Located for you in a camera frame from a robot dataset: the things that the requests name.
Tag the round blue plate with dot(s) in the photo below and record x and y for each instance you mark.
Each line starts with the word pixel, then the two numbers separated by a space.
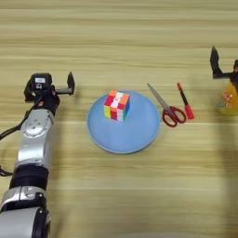
pixel 130 136

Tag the orange juice bottle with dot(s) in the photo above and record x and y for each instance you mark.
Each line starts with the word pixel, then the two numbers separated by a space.
pixel 229 102

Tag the left gripper labelled black box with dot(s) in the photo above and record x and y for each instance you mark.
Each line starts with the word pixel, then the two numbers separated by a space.
pixel 41 82

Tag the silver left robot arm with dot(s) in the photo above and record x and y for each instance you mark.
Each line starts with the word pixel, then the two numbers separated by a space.
pixel 32 145

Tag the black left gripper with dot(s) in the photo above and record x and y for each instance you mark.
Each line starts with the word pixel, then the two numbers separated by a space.
pixel 46 100

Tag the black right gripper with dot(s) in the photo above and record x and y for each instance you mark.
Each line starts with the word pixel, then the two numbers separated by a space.
pixel 235 74

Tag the red and black marker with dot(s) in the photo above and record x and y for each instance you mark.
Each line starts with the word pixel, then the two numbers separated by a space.
pixel 187 108

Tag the multicoloured puzzle cube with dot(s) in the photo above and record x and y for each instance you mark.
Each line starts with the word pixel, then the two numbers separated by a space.
pixel 117 105

